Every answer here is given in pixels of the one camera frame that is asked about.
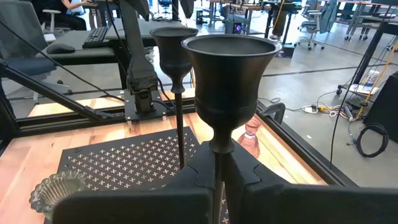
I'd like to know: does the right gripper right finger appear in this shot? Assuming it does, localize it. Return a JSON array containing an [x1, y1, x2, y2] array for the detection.
[[223, 140, 398, 224]]

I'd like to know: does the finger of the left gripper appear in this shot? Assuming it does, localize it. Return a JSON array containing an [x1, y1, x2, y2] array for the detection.
[[179, 0, 195, 19], [129, 0, 150, 21]]

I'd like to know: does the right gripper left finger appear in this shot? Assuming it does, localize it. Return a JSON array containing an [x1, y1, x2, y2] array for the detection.
[[52, 140, 218, 224]]

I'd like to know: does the black metal candlestick holder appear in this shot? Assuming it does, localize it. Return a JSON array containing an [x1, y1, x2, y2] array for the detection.
[[181, 33, 283, 224], [149, 26, 199, 171]]

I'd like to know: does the green ribbed glass candle holder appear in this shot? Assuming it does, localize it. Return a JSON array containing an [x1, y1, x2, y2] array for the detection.
[[29, 170, 88, 222]]

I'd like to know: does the pink ribbed glass candle holder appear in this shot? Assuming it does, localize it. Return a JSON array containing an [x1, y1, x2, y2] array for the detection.
[[237, 117, 262, 159]]

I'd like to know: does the black perforated metal riser shelf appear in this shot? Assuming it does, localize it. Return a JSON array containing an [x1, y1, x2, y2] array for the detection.
[[43, 126, 231, 224]]

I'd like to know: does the black keyboard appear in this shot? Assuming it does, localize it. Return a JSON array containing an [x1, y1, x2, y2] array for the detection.
[[82, 26, 109, 49]]

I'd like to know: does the black computer tower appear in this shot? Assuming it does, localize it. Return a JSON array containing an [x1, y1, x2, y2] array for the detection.
[[225, 14, 249, 35]]

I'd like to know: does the black desk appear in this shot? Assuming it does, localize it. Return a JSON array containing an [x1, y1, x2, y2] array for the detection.
[[35, 18, 187, 91]]

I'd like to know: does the person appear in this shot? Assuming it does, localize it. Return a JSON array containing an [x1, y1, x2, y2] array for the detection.
[[37, 0, 94, 31]]

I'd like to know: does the black computer mouse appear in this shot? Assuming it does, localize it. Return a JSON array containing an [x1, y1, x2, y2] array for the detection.
[[46, 42, 76, 55]]

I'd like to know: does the black box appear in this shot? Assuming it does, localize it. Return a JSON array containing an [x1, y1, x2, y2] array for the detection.
[[363, 71, 398, 144]]

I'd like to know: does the grey mesh office chair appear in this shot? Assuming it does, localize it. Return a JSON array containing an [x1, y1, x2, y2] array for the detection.
[[0, 0, 71, 103]]

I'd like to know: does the white office chair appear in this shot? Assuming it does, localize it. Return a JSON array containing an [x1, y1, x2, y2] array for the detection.
[[294, 9, 326, 50]]

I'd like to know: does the long black floor cable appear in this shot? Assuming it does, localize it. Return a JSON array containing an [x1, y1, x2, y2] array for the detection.
[[328, 6, 392, 170]]

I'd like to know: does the coiled black cable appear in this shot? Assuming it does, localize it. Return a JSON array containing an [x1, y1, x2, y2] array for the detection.
[[356, 123, 390, 159]]

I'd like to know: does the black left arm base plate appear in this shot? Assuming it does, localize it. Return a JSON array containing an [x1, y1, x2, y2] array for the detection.
[[123, 90, 175, 122]]

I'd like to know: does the white and yellow cable tangle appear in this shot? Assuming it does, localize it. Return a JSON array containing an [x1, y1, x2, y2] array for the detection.
[[317, 102, 358, 122]]

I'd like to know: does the black clamp mount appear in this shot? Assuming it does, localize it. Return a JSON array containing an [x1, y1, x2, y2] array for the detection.
[[260, 102, 286, 124]]

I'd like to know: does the black aluminium table frame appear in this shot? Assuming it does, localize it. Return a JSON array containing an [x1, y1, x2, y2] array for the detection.
[[0, 58, 358, 187]]

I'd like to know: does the yellow floor cable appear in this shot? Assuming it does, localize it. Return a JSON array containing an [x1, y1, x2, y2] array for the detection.
[[356, 40, 398, 121]]

